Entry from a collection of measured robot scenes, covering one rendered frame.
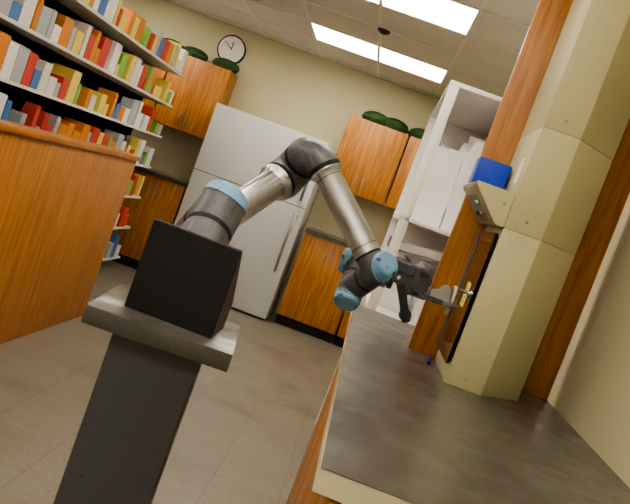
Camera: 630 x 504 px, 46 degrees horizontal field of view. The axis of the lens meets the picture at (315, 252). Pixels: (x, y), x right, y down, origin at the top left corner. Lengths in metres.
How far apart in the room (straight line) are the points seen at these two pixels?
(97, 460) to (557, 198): 1.38
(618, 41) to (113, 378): 1.59
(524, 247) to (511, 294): 0.14
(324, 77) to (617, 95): 5.72
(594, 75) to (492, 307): 0.70
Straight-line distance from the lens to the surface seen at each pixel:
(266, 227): 7.08
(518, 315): 2.21
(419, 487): 1.24
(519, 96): 2.57
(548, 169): 2.18
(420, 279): 2.17
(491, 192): 2.15
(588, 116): 2.22
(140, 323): 1.60
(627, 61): 2.33
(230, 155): 7.15
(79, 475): 1.78
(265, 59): 7.92
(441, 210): 3.52
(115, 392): 1.71
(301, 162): 2.09
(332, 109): 7.77
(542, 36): 2.62
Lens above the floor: 1.32
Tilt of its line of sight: 4 degrees down
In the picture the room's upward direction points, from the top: 20 degrees clockwise
